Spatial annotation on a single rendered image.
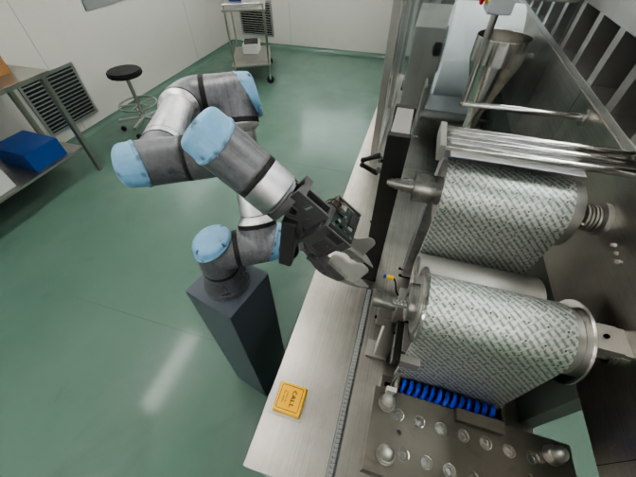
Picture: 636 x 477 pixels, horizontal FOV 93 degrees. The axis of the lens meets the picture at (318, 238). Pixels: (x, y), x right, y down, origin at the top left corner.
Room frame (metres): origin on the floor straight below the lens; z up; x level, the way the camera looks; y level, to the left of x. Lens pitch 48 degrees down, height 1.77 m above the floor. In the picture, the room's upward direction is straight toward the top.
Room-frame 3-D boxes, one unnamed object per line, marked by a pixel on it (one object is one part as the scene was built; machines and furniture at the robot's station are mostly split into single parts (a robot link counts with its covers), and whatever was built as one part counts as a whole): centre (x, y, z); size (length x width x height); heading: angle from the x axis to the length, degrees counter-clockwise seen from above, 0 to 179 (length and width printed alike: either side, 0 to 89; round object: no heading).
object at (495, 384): (0.20, -0.29, 1.11); 0.23 x 0.01 x 0.18; 73
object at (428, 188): (0.54, -0.25, 1.33); 0.06 x 0.06 x 0.06; 73
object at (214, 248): (0.58, 0.30, 1.07); 0.13 x 0.12 x 0.14; 103
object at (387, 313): (0.34, -0.17, 1.05); 0.06 x 0.05 x 0.31; 73
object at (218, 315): (0.58, 0.31, 0.45); 0.20 x 0.20 x 0.90; 60
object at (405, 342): (0.26, -0.19, 1.13); 0.09 x 0.06 x 0.03; 163
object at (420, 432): (0.08, -0.30, 1.00); 0.40 x 0.16 x 0.06; 73
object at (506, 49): (0.95, -0.51, 1.50); 0.14 x 0.14 x 0.06
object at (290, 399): (0.21, 0.07, 0.91); 0.07 x 0.07 x 0.02; 73
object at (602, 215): (0.45, -0.55, 1.33); 0.07 x 0.07 x 0.07; 73
